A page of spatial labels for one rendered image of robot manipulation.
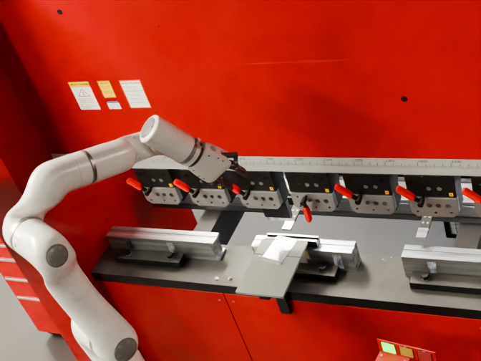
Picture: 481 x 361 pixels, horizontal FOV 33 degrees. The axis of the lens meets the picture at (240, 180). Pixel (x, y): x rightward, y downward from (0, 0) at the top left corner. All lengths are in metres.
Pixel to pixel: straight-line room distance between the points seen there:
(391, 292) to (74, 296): 1.14
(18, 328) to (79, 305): 2.58
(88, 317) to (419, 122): 1.07
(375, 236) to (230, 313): 1.39
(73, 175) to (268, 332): 1.36
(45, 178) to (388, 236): 2.61
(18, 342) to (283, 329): 1.97
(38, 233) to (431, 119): 1.12
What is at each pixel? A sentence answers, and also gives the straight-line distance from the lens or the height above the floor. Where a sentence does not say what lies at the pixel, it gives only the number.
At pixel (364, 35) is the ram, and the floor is 1.83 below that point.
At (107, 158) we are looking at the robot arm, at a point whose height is 1.85.
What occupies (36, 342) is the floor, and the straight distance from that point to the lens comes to 4.62.
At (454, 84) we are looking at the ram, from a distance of 2.30.
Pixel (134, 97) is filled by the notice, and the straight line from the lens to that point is 2.75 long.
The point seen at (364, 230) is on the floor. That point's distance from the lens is 4.40.
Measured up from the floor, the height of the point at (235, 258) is 0.88.
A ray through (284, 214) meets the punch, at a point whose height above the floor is 1.12.
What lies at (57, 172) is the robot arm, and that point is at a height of 1.90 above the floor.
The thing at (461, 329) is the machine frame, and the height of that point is 0.77.
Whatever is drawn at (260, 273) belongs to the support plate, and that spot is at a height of 1.00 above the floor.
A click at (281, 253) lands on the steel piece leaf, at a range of 2.90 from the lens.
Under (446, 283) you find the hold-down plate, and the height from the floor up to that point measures 0.90.
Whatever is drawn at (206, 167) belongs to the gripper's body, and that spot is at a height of 1.64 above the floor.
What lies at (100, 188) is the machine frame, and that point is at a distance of 3.41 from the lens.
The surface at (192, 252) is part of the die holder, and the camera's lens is 3.19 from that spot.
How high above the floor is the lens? 2.92
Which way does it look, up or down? 36 degrees down
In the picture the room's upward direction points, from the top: 20 degrees counter-clockwise
